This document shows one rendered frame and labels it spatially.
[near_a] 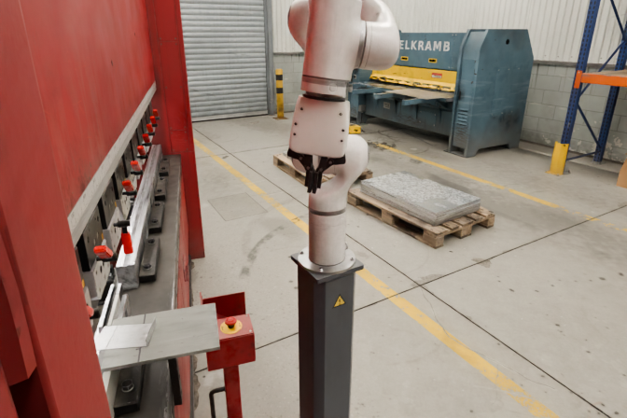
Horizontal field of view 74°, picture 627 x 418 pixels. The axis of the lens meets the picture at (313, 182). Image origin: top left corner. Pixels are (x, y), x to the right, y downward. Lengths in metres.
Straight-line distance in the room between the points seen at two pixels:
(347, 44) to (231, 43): 8.20
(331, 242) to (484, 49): 5.18
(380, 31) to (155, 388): 0.98
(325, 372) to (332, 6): 1.21
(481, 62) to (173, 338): 5.62
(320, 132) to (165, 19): 2.45
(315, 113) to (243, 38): 8.25
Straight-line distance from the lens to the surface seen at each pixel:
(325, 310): 1.40
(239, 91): 8.97
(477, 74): 6.21
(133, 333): 1.20
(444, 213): 3.78
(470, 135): 6.36
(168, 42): 3.09
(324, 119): 0.72
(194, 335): 1.15
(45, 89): 0.84
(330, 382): 1.62
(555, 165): 6.14
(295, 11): 1.14
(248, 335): 1.48
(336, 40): 0.69
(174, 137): 3.17
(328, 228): 1.29
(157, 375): 1.26
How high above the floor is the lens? 1.71
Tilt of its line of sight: 20 degrees down
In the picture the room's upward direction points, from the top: straight up
